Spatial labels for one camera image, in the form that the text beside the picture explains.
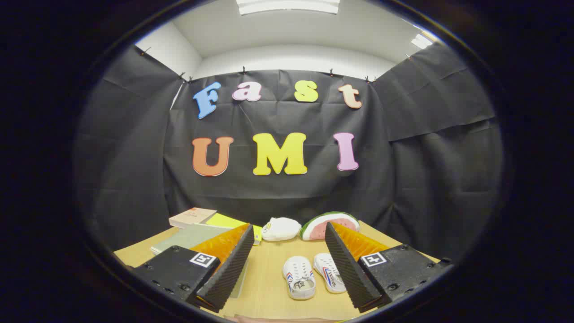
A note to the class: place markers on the foldable fabric storage box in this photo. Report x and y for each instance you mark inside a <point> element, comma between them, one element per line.
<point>193,235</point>

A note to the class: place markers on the black backdrop cloth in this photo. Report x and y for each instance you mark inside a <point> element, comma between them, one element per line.
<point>278,193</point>

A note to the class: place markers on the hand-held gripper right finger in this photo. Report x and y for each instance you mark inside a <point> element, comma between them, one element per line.
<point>350,273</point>

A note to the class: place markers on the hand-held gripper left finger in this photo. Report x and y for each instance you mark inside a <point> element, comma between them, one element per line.
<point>228,278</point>

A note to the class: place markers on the yellow book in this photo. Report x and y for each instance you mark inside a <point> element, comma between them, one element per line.
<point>222,221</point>

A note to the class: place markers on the large ceiling light panel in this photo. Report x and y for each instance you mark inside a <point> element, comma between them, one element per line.
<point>287,6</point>

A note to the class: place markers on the small ceiling light panel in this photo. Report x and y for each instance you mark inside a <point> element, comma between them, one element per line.
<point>421,41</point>

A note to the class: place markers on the beige paperback book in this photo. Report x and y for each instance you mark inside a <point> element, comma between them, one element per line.
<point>190,217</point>

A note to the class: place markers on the watermelon slice plush toy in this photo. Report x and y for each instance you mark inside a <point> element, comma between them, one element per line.
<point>320,229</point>

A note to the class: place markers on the white plush toy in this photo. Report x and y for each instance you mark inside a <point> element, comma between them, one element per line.
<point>280,229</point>

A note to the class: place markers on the white striped canvas shoe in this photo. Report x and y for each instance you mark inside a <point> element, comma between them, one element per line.
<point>326,267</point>
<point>298,271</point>

